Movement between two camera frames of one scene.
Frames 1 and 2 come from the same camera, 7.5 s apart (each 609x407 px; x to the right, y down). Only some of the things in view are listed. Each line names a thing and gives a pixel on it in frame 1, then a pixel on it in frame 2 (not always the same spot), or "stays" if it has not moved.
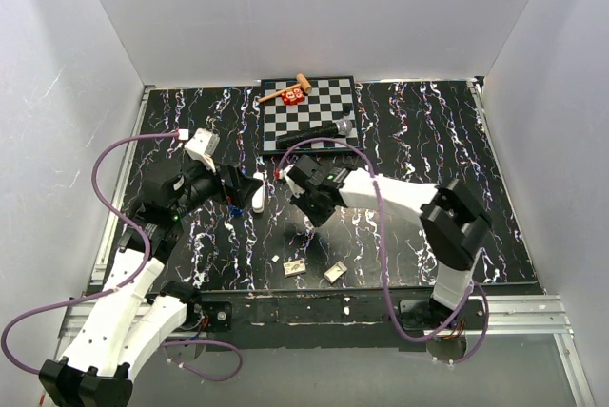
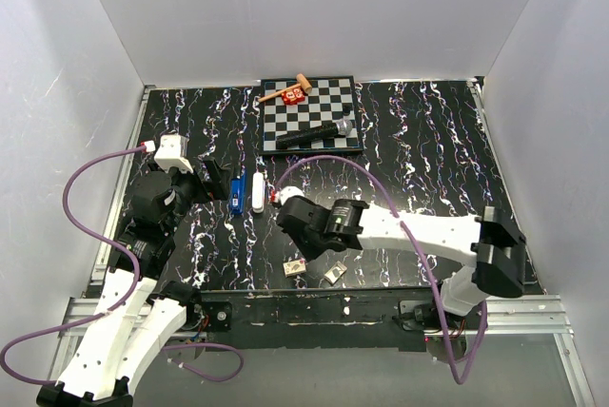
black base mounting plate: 363,319 stays
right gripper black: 316,220 → 307,253
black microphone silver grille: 289,141 stays
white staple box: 294,267 stays
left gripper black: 238,193 → 218,183
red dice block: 293,96 stays
